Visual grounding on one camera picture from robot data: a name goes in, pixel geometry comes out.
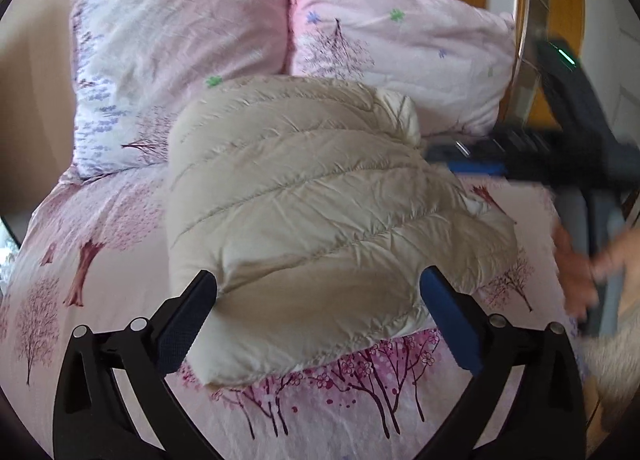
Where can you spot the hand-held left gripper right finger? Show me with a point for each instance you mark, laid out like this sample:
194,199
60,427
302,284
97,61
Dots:
452,325

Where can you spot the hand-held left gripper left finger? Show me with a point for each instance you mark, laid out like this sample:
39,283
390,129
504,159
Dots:
187,320

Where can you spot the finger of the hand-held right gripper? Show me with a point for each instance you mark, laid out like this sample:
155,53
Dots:
485,168
500,146

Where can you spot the beige puffer jacket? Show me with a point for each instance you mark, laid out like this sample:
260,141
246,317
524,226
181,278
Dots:
310,200

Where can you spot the person's right hand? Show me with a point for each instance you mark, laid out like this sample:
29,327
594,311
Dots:
575,275

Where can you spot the pink tree print bed sheet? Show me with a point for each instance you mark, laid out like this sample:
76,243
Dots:
100,300

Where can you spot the white door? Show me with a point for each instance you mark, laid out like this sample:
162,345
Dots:
615,15

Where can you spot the pink pillow with tree print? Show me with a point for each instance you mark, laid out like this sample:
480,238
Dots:
400,50

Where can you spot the pink pillow with lavender print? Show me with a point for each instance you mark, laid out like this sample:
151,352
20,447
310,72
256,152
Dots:
170,40

